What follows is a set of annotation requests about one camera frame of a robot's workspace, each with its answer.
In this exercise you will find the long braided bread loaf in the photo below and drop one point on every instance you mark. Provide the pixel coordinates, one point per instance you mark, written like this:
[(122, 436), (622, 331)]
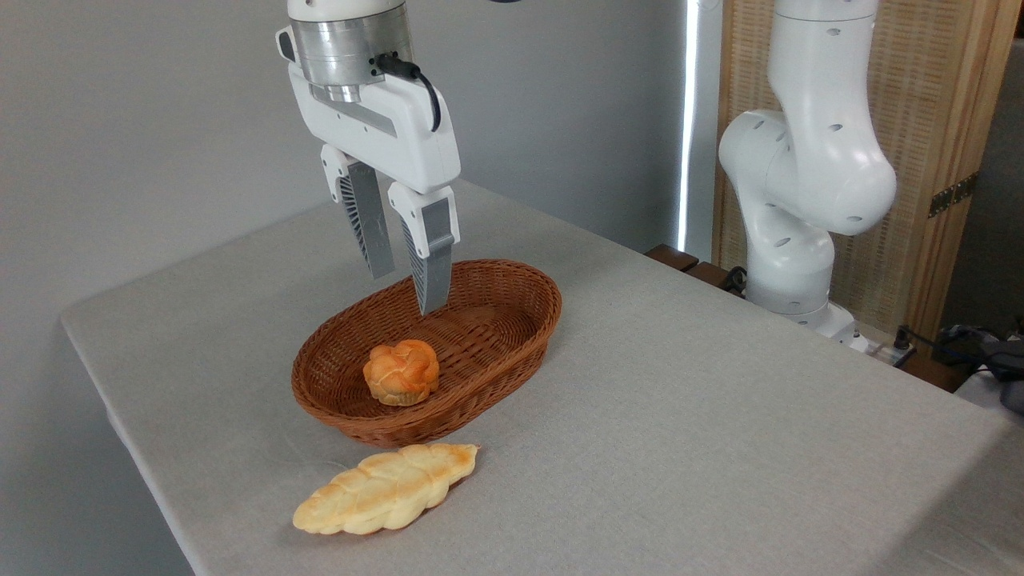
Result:
[(384, 490)]

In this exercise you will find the round orange bread roll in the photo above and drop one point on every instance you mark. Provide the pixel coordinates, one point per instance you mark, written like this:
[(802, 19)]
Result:
[(400, 372)]

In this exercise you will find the black power plug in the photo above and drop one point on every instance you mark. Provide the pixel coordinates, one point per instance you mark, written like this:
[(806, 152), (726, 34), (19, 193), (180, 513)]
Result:
[(902, 340)]

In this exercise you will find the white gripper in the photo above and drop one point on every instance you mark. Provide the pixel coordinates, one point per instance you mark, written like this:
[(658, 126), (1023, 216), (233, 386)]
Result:
[(392, 132)]

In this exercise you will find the grey tablecloth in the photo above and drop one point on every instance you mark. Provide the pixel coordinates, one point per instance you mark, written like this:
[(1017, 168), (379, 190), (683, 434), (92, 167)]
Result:
[(680, 448)]

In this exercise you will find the dark brown wooden block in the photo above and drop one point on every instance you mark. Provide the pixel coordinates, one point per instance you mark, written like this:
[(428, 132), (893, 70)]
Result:
[(672, 258), (708, 274)]

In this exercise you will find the dark metal screen hinge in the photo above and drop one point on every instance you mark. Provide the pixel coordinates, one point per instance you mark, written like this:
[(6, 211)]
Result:
[(952, 194)]

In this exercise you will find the brown wicker basket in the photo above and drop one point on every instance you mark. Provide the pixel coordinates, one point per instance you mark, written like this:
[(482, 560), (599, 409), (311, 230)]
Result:
[(496, 320)]

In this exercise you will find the wooden rattan folding screen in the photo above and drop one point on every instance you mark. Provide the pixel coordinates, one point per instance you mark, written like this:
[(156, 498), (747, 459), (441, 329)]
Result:
[(920, 96)]

